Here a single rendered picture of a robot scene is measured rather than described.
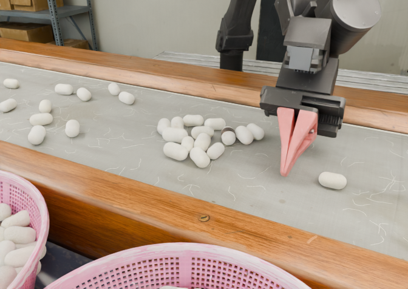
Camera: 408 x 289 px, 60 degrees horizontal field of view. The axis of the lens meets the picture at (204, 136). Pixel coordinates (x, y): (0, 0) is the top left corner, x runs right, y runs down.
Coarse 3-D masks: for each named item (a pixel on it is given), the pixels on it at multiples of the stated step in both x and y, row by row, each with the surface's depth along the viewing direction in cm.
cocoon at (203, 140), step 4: (200, 136) 50; (204, 136) 50; (208, 136) 51; (196, 140) 50; (200, 140) 49; (204, 140) 49; (208, 140) 50; (196, 144) 49; (200, 144) 49; (204, 144) 49; (208, 144) 50; (204, 148) 49
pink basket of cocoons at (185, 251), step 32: (128, 256) 30; (160, 256) 31; (192, 256) 31; (224, 256) 30; (64, 288) 28; (128, 288) 31; (192, 288) 32; (224, 288) 31; (256, 288) 30; (288, 288) 28
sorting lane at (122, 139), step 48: (0, 96) 69; (48, 96) 69; (96, 96) 69; (144, 96) 69; (192, 96) 68; (48, 144) 52; (96, 144) 52; (144, 144) 52; (240, 144) 52; (336, 144) 52; (384, 144) 52; (192, 192) 42; (240, 192) 42; (288, 192) 42; (336, 192) 42; (384, 192) 42; (384, 240) 35
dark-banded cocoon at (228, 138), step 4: (224, 132) 52; (228, 132) 51; (232, 132) 52; (224, 136) 51; (228, 136) 51; (232, 136) 51; (224, 140) 51; (228, 140) 51; (232, 140) 51; (228, 144) 52
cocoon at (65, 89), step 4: (60, 84) 69; (64, 84) 69; (68, 84) 69; (56, 88) 68; (60, 88) 68; (64, 88) 68; (68, 88) 68; (72, 88) 69; (56, 92) 69; (60, 92) 69; (64, 92) 68; (68, 92) 68; (72, 92) 69
